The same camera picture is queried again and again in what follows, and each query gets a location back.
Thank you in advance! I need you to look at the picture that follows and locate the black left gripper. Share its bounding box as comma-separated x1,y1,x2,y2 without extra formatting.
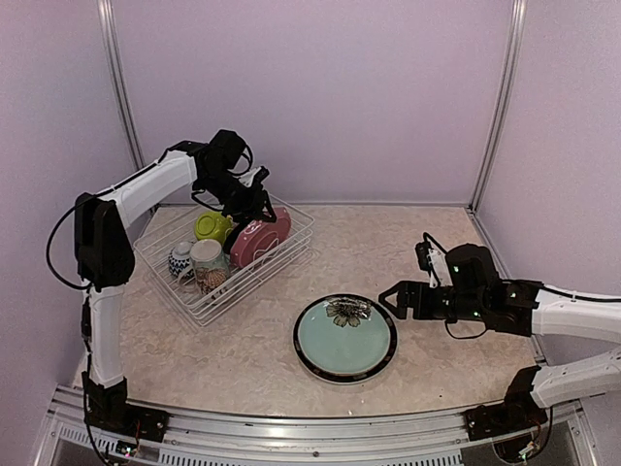
200,168,278,225

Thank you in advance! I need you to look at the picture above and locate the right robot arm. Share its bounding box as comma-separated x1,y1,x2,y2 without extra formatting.
378,241,620,431

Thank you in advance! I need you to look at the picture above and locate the light teal flower plate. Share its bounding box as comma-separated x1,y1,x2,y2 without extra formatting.
295,295,394,376

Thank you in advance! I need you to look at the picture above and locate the blue white patterned cup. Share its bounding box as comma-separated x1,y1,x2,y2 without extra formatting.
167,241,193,279

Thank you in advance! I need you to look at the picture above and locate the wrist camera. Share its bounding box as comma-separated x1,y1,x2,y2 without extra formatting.
414,232,452,288
238,166,270,188

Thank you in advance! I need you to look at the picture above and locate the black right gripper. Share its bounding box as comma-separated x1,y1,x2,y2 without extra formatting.
380,279,487,321

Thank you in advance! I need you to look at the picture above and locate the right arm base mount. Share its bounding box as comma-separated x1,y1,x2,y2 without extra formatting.
463,366,548,441

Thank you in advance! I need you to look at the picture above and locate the lime green bowl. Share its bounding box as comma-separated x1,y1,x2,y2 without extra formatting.
194,211,233,245

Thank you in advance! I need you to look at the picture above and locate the left aluminium corner post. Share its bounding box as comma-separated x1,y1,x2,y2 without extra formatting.
96,0,147,171

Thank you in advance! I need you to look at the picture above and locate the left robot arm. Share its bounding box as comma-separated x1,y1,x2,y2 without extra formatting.
59,129,277,432

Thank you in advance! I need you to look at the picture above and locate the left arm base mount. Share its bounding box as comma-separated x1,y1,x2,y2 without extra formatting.
82,372,170,443

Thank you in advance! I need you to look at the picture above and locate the pink dotted scalloped plate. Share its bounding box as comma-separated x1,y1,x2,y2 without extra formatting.
229,207,291,269

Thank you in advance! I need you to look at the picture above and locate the black rimmed striped plate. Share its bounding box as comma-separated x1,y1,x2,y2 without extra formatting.
292,292,399,383

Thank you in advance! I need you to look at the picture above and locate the seashell print mug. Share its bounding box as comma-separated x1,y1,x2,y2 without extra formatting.
178,239,231,295

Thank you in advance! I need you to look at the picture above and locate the aluminium corner post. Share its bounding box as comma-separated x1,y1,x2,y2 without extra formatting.
469,0,528,216
96,0,147,171

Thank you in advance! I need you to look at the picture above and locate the aluminium front rail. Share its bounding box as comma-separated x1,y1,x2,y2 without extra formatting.
32,385,603,465

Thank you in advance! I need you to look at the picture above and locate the red teal floral plate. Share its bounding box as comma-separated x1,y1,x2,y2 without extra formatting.
305,368,376,385

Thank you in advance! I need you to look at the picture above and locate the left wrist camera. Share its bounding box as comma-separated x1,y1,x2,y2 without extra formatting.
238,166,270,188

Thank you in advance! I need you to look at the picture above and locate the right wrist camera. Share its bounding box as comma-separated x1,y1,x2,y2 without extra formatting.
414,232,452,288

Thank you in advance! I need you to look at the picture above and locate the white wire dish rack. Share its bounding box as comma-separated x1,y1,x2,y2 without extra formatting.
132,196,314,327

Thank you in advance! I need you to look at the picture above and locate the right aluminium corner post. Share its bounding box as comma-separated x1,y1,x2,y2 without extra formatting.
469,0,528,216

